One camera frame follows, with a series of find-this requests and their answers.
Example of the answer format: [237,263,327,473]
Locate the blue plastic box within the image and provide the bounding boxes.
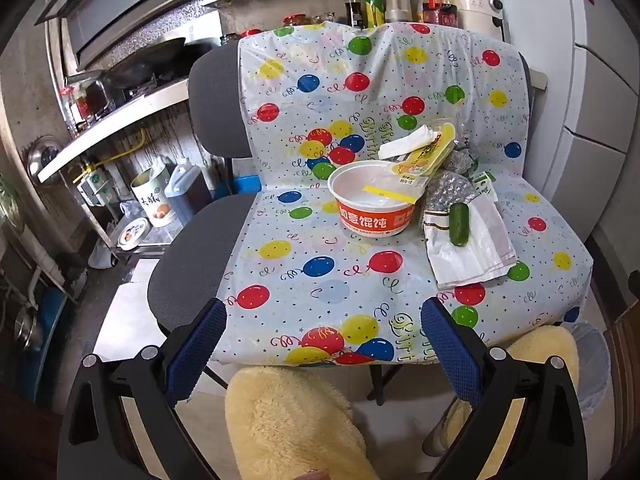
[215,175,263,202]

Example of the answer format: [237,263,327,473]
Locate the yellow plastic food packet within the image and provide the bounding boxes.
[390,122,458,183]

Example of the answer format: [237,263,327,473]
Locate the blue plastic jug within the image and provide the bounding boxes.
[165,157,214,226]

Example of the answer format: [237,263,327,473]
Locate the steel kitchen counter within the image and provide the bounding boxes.
[37,77,191,183]

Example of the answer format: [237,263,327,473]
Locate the cream tin can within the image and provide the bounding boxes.
[131,165,179,227]

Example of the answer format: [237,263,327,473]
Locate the beige slipper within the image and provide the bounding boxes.
[422,395,472,457]

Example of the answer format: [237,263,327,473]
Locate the black office chair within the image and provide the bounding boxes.
[147,45,263,411]
[517,52,535,126]

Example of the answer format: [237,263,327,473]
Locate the brown jug with handle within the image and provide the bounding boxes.
[385,0,414,25]

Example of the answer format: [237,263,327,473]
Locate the dark jug with red label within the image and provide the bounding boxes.
[422,4,459,28]

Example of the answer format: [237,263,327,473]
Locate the gas stove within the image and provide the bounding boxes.
[125,72,190,102]

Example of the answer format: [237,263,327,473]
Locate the yellow gas hose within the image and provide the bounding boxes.
[75,127,149,181]

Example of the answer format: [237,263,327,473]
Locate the balloon print plastic cover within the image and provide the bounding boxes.
[210,22,596,368]

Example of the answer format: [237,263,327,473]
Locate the trash bin with clear bag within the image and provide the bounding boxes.
[565,321,613,421]

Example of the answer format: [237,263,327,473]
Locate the white air fryer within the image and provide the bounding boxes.
[445,0,507,41]

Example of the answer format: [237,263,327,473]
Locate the grey fluffy cloth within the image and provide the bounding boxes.
[444,149,478,175]

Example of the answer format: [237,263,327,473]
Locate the grey refrigerator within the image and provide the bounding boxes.
[480,0,640,286]

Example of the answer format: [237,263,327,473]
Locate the silver crumpled wrapper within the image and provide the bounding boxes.
[424,170,478,216]

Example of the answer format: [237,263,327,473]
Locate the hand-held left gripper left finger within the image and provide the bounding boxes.
[56,297,231,480]

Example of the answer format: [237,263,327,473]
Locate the steel pot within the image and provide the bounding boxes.
[12,305,44,356]

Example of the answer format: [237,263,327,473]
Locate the yellow green bottle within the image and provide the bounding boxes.
[362,0,386,28]

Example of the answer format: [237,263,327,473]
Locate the brown wooden furniture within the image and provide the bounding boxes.
[602,305,640,411]

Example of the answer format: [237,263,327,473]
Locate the white green carton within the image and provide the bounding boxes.
[470,171,498,201]

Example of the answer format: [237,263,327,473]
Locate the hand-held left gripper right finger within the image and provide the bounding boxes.
[420,296,588,480]

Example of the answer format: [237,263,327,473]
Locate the blue barrel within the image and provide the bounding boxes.
[20,290,69,401]

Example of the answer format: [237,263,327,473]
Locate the red white instant noodle bowl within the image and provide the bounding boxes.
[327,161,428,237]

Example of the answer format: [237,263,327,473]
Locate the black wok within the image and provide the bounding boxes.
[100,37,188,88]

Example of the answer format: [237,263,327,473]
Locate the white gas meter box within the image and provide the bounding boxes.
[77,165,117,207]

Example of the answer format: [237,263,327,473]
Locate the white tissue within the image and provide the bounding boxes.
[378,125,441,161]

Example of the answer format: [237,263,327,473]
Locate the green cucumber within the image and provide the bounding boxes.
[449,202,472,247]

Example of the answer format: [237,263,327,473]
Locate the steel range hood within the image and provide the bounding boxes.
[35,0,211,73]

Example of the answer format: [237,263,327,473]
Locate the metal pot lid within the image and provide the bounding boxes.
[27,135,62,177]

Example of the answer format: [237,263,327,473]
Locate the red seasoning bottles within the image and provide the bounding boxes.
[60,85,117,126]

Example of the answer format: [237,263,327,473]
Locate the white plastic bag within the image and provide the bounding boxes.
[424,195,518,290]

